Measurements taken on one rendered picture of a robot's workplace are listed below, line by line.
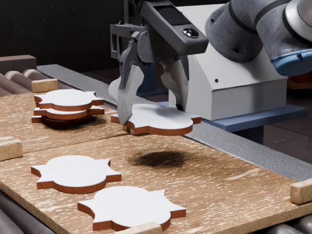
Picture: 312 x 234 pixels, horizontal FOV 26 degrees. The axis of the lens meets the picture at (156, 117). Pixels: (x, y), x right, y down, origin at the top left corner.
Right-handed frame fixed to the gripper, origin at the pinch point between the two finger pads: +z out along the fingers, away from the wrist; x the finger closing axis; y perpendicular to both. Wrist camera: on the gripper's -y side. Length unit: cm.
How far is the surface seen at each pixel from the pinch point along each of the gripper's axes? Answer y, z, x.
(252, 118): 31, 13, -47
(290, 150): 209, 95, -240
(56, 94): 32.5, 1.5, 1.2
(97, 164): 0.5, 5.9, 10.1
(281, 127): 252, 94, -272
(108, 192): -10.6, 6.1, 14.5
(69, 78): 76, 7, -23
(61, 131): 23.6, 6.4, 4.7
